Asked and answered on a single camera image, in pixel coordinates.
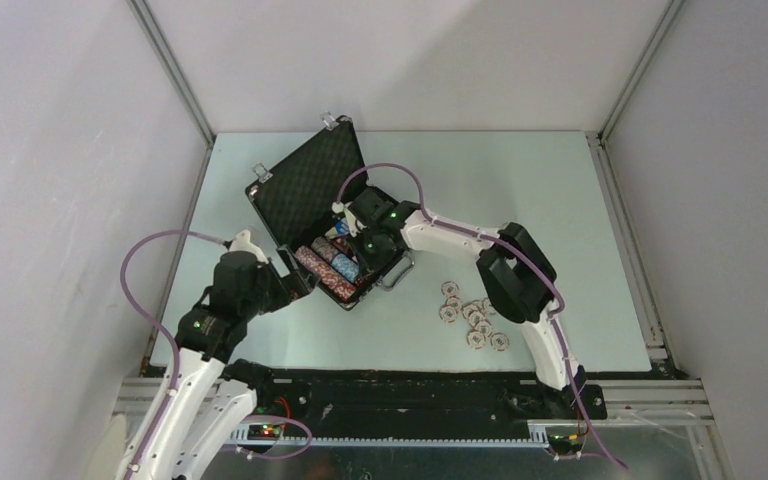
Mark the purple grey chip stack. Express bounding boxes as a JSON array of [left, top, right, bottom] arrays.
[[311, 237, 341, 264]]

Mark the light blue chip stack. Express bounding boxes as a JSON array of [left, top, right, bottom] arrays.
[[331, 253, 360, 283]]

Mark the blue patterned card deck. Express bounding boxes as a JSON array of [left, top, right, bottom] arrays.
[[325, 219, 351, 255]]

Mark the black poker set case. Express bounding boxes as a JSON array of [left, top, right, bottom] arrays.
[[246, 114, 415, 310]]

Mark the white red chip stack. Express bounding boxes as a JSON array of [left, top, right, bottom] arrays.
[[438, 280, 510, 352]]

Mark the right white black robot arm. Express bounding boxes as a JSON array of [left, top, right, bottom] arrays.
[[332, 190, 582, 418]]

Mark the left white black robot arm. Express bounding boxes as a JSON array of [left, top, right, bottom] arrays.
[[115, 241, 317, 479]]

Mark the red white chip row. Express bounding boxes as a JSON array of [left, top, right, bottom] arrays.
[[295, 246, 356, 303]]

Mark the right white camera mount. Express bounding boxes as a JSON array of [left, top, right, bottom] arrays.
[[332, 202, 364, 237]]

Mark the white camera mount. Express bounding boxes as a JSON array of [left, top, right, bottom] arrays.
[[225, 228, 270, 264], [332, 202, 364, 237]]

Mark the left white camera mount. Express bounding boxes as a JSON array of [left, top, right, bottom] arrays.
[[225, 228, 270, 264]]

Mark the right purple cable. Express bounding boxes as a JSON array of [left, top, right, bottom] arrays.
[[334, 162, 630, 473]]

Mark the purple cable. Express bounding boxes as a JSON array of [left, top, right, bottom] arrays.
[[334, 162, 630, 473], [120, 229, 316, 480]]

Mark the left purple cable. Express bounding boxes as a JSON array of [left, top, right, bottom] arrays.
[[120, 229, 316, 480]]

